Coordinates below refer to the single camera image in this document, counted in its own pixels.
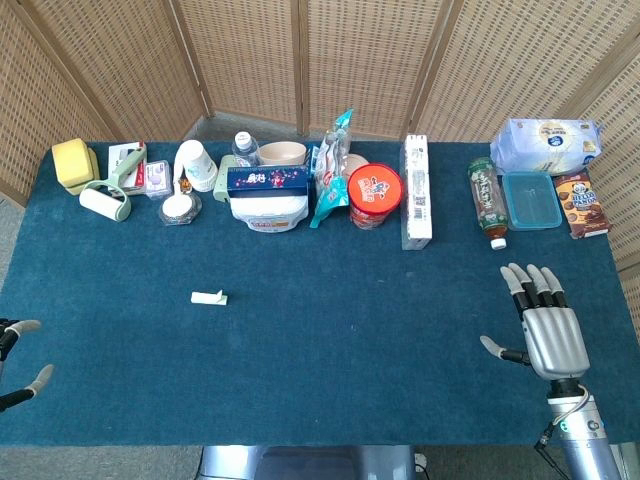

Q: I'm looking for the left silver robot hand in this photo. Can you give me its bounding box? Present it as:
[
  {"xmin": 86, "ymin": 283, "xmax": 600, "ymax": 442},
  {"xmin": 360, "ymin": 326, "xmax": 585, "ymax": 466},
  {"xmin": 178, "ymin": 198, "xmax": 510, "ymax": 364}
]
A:
[{"xmin": 0, "ymin": 318, "xmax": 55, "ymax": 414}]

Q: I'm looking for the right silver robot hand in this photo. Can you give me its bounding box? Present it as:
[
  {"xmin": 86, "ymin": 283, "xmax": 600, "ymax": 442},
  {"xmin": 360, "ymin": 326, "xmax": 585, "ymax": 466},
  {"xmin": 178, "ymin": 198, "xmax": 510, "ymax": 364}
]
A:
[{"xmin": 479, "ymin": 263, "xmax": 591, "ymax": 384}]

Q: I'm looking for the light green sticky note pad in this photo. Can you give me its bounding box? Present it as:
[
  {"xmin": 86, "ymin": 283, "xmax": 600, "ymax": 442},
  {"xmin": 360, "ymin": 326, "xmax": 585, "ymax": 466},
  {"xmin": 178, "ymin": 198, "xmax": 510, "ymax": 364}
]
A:
[{"xmin": 190, "ymin": 288, "xmax": 230, "ymax": 306}]

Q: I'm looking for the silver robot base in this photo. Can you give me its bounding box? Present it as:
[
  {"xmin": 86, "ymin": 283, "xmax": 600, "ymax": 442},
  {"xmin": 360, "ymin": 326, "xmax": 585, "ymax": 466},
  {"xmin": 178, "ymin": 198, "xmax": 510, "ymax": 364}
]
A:
[{"xmin": 197, "ymin": 444, "xmax": 419, "ymax": 480}]

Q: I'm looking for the brown panda biscuit box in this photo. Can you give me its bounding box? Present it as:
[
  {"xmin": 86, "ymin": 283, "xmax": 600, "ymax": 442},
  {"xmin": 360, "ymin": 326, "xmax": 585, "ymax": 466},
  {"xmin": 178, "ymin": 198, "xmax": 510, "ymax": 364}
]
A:
[{"xmin": 552, "ymin": 169, "xmax": 612, "ymax": 240}]

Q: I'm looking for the teal lidded food container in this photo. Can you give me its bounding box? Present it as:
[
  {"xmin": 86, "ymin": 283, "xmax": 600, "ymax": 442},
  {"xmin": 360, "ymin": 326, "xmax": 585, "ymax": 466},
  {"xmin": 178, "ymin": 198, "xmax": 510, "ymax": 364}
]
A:
[{"xmin": 501, "ymin": 171, "xmax": 563, "ymax": 232}]

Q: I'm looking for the green tea bottle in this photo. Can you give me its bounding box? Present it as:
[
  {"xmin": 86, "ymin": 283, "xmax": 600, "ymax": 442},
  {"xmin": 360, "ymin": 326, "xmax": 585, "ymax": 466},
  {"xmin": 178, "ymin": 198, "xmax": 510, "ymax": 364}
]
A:
[{"xmin": 467, "ymin": 156, "xmax": 510, "ymax": 251}]

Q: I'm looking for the yellow sponge block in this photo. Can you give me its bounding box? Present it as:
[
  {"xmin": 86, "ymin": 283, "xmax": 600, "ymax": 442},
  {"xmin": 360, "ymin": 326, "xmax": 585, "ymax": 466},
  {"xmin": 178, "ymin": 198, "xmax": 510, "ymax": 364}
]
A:
[{"xmin": 51, "ymin": 138, "xmax": 101, "ymax": 196}]

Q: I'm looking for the clear jar of foil cups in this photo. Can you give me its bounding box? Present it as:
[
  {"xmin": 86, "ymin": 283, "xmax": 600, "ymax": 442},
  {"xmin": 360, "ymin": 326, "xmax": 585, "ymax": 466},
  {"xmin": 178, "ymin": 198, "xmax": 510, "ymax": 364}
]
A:
[{"xmin": 158, "ymin": 192, "xmax": 203, "ymax": 227}]

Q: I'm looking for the white and red box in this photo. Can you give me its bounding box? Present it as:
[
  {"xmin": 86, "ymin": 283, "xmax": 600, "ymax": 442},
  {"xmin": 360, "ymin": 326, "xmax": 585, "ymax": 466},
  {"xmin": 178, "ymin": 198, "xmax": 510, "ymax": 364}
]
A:
[{"xmin": 108, "ymin": 141, "xmax": 149, "ymax": 196}]

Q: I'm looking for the blue white tissue pack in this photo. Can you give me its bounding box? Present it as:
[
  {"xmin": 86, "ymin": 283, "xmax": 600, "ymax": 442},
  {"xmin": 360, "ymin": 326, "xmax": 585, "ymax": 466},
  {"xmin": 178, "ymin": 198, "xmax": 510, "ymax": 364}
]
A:
[{"xmin": 489, "ymin": 118, "xmax": 605, "ymax": 176}]

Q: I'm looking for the small clear purple box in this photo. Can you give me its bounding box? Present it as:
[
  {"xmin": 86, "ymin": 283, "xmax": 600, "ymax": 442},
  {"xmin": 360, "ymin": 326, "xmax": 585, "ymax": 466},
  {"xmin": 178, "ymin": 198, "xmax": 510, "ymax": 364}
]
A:
[{"xmin": 144, "ymin": 159, "xmax": 174, "ymax": 200}]

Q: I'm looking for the long white tissue carton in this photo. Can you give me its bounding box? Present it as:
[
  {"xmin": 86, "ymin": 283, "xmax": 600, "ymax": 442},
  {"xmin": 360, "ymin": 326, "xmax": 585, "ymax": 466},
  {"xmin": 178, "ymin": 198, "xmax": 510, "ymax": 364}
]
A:
[{"xmin": 401, "ymin": 133, "xmax": 433, "ymax": 251}]

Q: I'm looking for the red instant noodle cup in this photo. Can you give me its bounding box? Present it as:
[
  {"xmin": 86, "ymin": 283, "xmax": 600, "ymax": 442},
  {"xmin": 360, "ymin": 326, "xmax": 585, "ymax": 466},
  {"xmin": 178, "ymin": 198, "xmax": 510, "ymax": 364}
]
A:
[{"xmin": 347, "ymin": 163, "xmax": 404, "ymax": 231}]

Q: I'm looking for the blue felt tablecloth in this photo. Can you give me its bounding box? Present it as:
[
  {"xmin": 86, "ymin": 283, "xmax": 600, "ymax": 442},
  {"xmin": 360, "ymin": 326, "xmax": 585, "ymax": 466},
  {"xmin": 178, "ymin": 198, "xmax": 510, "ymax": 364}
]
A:
[{"xmin": 0, "ymin": 141, "xmax": 640, "ymax": 448}]

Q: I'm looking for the stack of white paper cups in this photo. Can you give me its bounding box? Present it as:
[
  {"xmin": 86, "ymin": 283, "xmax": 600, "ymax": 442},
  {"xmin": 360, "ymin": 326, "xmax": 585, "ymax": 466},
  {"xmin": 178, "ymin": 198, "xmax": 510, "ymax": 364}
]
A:
[{"xmin": 173, "ymin": 139, "xmax": 219, "ymax": 194}]

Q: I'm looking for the light green holder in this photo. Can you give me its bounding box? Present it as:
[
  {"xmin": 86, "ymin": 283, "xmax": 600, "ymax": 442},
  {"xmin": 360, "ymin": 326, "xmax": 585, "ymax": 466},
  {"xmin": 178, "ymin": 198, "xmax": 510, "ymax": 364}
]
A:
[{"xmin": 212, "ymin": 154, "xmax": 239, "ymax": 204}]

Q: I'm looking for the beige round cup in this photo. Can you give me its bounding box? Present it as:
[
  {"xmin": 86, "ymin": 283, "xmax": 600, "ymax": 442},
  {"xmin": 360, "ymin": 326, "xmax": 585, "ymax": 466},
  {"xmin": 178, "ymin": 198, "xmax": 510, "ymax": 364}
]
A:
[{"xmin": 344, "ymin": 153, "xmax": 374, "ymax": 181}]

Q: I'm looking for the white laundry pod tub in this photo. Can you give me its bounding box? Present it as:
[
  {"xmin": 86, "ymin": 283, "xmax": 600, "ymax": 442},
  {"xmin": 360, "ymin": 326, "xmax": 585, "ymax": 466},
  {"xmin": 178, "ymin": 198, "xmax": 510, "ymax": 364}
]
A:
[{"xmin": 230, "ymin": 192, "xmax": 310, "ymax": 234}]

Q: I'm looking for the teal snack bag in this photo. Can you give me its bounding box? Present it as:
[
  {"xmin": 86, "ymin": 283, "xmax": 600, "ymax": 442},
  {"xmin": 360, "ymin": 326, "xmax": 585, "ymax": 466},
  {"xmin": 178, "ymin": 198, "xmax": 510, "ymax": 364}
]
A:
[{"xmin": 308, "ymin": 108, "xmax": 355, "ymax": 230}]

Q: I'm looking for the clear water bottle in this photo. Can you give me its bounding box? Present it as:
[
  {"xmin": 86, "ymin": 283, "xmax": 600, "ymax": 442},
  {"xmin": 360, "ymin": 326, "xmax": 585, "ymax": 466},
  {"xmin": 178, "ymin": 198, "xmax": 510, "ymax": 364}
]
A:
[{"xmin": 231, "ymin": 131, "xmax": 261, "ymax": 169}]

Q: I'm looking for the navy blue long box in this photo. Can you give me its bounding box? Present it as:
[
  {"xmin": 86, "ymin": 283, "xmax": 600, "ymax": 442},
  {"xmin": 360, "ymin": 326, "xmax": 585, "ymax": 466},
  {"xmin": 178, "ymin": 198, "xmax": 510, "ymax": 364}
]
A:
[{"xmin": 226, "ymin": 164, "xmax": 311, "ymax": 198}]

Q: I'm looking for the beige bowl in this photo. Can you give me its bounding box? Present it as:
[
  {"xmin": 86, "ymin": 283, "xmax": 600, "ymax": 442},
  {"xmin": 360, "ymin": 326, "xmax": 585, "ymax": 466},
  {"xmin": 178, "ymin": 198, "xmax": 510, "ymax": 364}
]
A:
[{"xmin": 257, "ymin": 141, "xmax": 307, "ymax": 167}]

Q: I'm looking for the wicker folding screen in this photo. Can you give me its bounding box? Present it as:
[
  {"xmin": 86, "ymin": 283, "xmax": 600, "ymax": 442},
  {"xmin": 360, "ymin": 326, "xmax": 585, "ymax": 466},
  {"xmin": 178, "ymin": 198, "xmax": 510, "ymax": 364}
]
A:
[{"xmin": 0, "ymin": 0, "xmax": 640, "ymax": 274}]

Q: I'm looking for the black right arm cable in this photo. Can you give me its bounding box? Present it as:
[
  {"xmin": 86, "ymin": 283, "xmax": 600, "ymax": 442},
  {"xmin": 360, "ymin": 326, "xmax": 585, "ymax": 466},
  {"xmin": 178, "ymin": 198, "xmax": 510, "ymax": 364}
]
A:
[{"xmin": 533, "ymin": 387, "xmax": 591, "ymax": 480}]

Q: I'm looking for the green handled lint roller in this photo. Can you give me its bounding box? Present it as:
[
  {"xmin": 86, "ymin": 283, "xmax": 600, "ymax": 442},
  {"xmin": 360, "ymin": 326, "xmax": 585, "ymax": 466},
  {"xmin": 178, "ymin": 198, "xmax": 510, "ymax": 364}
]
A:
[{"xmin": 78, "ymin": 144, "xmax": 149, "ymax": 224}]

